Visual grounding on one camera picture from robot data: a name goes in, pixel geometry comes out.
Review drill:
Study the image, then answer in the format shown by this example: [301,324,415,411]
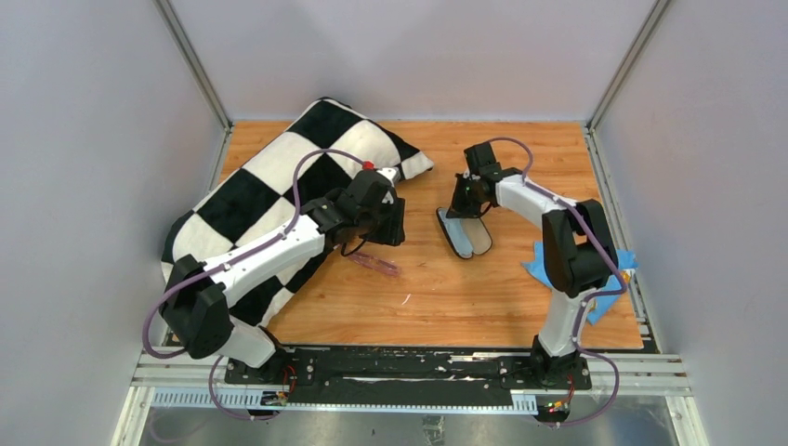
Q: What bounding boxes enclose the pink transparent sunglasses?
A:
[348,252,401,277]

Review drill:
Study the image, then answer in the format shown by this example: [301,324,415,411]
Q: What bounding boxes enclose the black glasses case beige lining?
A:
[436,207,493,259]

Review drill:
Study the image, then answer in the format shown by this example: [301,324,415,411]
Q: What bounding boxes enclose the light blue cleaning cloth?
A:
[443,217,479,259]

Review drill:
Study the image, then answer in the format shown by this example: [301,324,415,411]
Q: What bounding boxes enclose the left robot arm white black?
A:
[159,168,405,384]

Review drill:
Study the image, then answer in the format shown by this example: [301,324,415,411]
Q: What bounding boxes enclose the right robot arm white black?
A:
[436,140,620,388]

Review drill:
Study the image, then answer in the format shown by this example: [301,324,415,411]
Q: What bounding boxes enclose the black white checkered pillow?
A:
[161,96,436,331]

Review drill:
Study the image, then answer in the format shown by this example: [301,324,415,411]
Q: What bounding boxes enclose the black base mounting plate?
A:
[223,346,592,409]

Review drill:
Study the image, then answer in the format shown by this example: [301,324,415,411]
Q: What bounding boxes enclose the blue patterned cloth bag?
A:
[521,242,638,325]

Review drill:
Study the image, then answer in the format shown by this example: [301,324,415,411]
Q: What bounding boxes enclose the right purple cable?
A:
[486,136,629,429]

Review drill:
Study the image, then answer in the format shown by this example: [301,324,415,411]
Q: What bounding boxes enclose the purple cable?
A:
[486,136,629,429]
[141,149,376,423]

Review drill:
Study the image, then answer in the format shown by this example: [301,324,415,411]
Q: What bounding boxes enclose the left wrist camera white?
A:
[375,167,400,204]

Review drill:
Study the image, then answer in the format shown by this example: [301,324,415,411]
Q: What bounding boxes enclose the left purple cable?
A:
[141,149,376,423]

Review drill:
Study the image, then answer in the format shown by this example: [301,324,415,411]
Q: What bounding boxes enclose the aluminium frame rail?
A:
[112,346,708,445]

